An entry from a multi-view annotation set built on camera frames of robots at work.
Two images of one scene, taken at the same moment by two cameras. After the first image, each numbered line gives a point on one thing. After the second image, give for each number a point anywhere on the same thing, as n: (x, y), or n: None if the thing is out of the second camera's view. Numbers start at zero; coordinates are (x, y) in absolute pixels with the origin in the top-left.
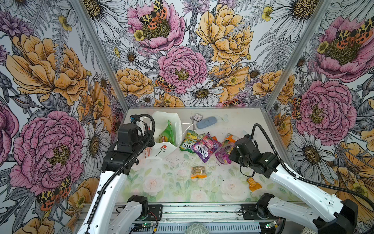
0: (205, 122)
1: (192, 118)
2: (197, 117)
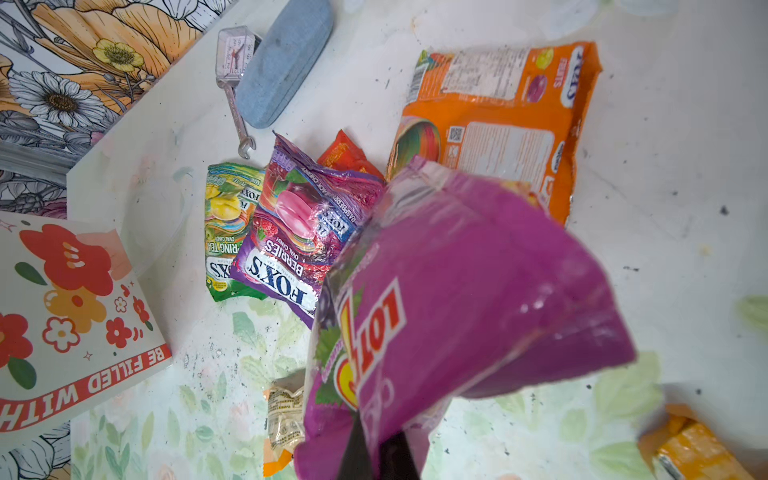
0: (285, 57)
1: (247, 142)
2: (236, 46)
